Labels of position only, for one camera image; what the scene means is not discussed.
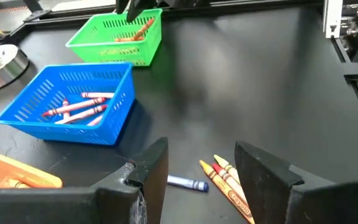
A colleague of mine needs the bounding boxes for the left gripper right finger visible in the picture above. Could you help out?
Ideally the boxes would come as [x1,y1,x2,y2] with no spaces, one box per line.
[234,141,358,224]

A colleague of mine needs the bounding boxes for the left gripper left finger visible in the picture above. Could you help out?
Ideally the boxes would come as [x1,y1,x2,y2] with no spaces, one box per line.
[0,136,170,224]

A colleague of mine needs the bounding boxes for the green plastic basket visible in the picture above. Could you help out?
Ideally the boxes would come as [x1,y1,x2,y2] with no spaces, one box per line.
[65,8,163,67]

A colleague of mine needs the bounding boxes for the orange plastic basket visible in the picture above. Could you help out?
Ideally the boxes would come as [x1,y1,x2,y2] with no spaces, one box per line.
[0,146,63,189]

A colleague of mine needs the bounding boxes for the white edge plate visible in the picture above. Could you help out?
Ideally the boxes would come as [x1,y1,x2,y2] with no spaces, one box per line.
[323,0,344,39]

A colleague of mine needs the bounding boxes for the blue plastic basket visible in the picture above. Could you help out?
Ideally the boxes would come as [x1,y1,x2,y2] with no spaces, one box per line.
[0,62,136,146]

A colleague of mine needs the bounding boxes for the dark blue crayon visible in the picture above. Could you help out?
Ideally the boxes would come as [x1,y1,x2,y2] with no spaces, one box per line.
[167,174,210,193]

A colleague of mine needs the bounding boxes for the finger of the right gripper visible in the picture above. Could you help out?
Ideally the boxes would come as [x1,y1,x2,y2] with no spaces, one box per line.
[126,0,151,23]
[115,0,129,15]

